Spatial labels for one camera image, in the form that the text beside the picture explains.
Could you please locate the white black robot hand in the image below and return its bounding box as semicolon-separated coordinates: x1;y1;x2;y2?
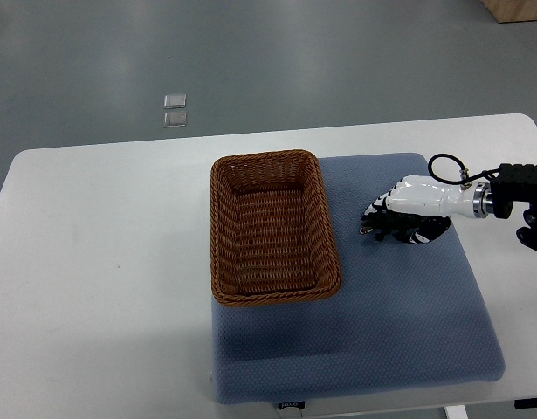
363;175;492;244

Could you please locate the dark toy crocodile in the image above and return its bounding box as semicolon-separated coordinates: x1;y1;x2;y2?
360;209;425;243

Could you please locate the brown wicker basket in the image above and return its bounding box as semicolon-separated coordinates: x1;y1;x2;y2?
210;149;342;307

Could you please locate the blue-grey foam cushion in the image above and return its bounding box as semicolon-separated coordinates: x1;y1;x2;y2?
212;154;505;404

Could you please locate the wooden box corner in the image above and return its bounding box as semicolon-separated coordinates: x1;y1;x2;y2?
482;0;537;23

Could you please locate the white table leg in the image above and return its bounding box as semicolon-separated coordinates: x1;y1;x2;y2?
444;405;469;419

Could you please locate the black table control panel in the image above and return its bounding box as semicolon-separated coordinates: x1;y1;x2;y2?
513;397;537;409

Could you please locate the upper floor socket plate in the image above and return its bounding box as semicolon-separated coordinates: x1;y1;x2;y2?
163;93;187;109

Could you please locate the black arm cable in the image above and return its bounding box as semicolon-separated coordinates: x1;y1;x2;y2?
427;153;501;189

